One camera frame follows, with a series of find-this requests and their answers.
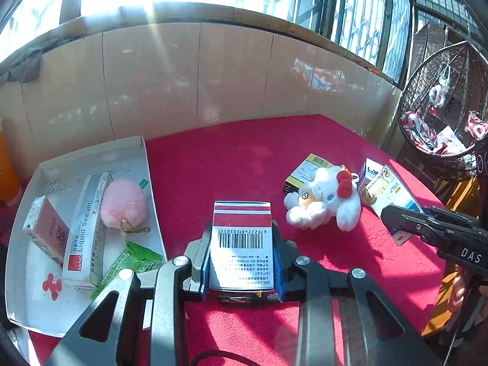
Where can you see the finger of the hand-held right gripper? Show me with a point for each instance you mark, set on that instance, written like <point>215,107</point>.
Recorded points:
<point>450,215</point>
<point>411,223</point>

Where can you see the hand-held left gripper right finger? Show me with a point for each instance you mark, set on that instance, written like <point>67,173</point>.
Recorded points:
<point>275,270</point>

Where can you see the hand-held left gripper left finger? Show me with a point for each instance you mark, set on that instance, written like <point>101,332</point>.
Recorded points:
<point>206,267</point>

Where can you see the red white barcode box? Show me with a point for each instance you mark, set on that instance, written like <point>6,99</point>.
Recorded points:
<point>242,255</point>

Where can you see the white yellow blue medicine box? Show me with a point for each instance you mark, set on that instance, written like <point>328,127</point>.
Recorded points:
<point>389,190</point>

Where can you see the white cardboard tray box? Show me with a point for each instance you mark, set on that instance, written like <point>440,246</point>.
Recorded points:
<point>42,305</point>

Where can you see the person's right hand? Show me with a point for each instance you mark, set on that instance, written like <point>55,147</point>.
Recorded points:
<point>456,293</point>

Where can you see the small white purple box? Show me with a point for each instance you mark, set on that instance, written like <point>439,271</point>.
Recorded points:
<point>369,175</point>

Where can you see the green packet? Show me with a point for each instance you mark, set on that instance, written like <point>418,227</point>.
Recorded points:
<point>129,259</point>

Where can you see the white plush cat toy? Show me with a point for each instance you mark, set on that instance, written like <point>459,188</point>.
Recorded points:
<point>328,198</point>

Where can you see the red white patterned cushion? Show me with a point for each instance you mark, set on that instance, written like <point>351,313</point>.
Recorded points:
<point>417,129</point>
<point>478,124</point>

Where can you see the yellow black white box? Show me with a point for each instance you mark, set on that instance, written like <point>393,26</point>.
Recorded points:
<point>301,171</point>

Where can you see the red table mat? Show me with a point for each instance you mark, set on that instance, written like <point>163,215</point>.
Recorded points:
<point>236,160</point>

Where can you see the small white hanging plush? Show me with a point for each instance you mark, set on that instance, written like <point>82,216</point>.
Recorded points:
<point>438,91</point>

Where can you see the grey white sealant box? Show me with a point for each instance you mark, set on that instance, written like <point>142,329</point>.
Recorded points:
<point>85,232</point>

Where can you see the wicker hanging egg chair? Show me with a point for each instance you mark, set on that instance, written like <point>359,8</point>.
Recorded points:
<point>415,84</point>

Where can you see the pink box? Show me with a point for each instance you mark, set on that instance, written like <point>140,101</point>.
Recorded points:
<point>49,228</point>

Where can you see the brown woven panel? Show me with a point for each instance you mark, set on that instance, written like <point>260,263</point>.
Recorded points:
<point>429,42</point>

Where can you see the window with metal grille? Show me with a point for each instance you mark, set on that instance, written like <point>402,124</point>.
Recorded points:
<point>358,15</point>

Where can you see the orange container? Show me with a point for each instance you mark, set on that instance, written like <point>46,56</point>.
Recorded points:
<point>7,167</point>

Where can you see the grey cloth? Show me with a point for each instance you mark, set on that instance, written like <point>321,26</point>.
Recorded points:
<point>23,64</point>

